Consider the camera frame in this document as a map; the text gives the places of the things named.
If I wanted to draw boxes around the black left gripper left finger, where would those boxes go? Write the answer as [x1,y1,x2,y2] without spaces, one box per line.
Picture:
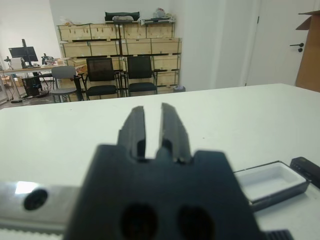
[117,106,147,161]

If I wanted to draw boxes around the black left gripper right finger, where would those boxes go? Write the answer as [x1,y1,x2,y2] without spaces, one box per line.
[156,102,194,163]

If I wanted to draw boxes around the black handheld camera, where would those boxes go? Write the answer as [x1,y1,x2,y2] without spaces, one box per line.
[291,156,320,190]

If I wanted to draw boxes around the black box base white insert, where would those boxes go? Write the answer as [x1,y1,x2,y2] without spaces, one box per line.
[234,159,310,213]

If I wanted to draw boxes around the white box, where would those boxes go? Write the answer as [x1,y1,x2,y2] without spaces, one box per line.
[11,58,25,70]

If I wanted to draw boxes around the black solid-back office chair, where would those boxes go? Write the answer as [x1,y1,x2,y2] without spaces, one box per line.
[121,55,161,97]

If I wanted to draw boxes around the black mesh office chair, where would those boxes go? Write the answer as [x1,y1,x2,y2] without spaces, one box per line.
[82,57,121,101]

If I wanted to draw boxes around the grey chair black legs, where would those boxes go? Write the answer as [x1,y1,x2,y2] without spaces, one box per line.
[48,65,79,103]

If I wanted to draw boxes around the black computer tower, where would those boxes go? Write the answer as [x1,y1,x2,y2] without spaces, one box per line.
[21,76,42,98]

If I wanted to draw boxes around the white cloth bundle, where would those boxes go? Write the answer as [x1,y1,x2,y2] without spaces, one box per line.
[112,15,135,22]

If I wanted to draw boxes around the dark green bag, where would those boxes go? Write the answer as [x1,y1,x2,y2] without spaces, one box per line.
[104,11,140,22]

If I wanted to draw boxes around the clear plastic bag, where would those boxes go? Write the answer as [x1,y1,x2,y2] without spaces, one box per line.
[152,7,168,19]

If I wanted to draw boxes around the wooden top desk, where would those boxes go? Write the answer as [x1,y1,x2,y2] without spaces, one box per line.
[0,64,70,101]

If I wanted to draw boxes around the white door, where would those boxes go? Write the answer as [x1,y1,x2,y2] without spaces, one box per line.
[246,0,313,88]

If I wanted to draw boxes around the black computer monitor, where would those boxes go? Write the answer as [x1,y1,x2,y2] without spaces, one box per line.
[8,38,39,69]

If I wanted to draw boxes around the white wire tray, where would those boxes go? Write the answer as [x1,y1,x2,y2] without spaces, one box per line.
[140,16,176,26]

